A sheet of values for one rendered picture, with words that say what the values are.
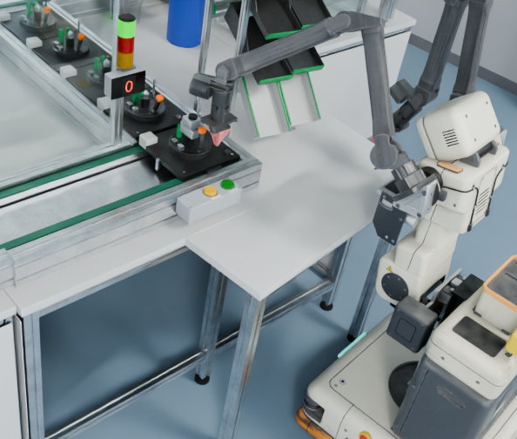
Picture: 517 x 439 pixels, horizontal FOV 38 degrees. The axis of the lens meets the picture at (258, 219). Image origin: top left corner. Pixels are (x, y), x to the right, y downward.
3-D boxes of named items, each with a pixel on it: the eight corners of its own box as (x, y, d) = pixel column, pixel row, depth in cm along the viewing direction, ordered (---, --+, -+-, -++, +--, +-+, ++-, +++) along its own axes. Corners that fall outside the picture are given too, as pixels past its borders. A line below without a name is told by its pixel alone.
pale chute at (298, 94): (314, 121, 271) (321, 118, 267) (284, 128, 265) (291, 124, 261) (293, 45, 271) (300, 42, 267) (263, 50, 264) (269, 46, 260)
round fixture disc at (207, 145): (219, 151, 250) (219, 146, 249) (185, 164, 242) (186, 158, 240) (193, 131, 257) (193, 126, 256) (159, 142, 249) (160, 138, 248)
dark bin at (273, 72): (291, 79, 251) (299, 65, 245) (258, 85, 244) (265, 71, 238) (256, 13, 259) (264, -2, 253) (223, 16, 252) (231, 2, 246)
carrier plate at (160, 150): (239, 160, 252) (240, 155, 250) (182, 182, 237) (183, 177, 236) (195, 125, 264) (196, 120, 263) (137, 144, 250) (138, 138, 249)
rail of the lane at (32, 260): (258, 186, 257) (263, 160, 250) (16, 287, 205) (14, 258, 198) (247, 178, 260) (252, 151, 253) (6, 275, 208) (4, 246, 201)
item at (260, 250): (420, 187, 277) (422, 181, 275) (259, 301, 219) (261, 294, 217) (277, 104, 308) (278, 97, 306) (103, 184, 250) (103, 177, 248)
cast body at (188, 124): (202, 136, 246) (204, 118, 241) (191, 139, 243) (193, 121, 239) (186, 124, 250) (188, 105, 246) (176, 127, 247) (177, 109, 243)
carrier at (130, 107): (192, 123, 265) (196, 92, 257) (135, 142, 251) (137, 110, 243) (152, 91, 277) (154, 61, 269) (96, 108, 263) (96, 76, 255)
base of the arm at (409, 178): (415, 192, 207) (437, 177, 215) (400, 166, 207) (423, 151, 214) (393, 203, 213) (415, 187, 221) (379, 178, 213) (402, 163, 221)
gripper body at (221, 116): (198, 122, 232) (201, 101, 227) (224, 113, 238) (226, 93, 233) (212, 132, 228) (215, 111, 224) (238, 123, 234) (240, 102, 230)
